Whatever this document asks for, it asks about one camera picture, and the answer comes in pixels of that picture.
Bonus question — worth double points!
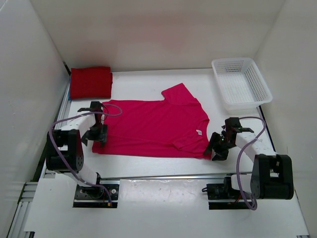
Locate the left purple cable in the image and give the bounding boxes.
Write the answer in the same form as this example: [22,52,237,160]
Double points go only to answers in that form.
[48,103,123,207]

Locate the pink t shirt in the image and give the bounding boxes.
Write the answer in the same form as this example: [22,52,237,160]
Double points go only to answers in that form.
[92,83,210,159]

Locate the white plastic basket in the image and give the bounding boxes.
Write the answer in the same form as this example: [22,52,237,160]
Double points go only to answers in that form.
[211,57,272,112]

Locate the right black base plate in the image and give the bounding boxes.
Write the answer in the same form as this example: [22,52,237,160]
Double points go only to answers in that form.
[202,183,249,210]

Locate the aluminium frame rail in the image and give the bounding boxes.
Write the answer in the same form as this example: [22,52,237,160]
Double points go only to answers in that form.
[7,73,285,238]

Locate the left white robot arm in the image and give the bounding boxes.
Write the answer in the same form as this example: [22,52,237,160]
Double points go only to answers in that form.
[46,101,107,199]

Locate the blue t shirt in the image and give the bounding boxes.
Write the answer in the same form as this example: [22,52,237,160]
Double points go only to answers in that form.
[68,76,72,101]

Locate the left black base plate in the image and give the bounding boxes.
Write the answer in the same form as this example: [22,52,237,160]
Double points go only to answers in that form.
[73,184,119,208]

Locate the dark red t shirt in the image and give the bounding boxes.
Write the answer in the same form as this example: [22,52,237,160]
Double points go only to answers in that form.
[70,66,113,100]

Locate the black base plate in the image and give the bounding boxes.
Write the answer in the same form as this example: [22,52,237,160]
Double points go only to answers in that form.
[202,183,249,210]
[73,184,119,208]

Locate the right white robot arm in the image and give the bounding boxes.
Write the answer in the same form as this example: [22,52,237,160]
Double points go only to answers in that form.
[202,117,294,201]

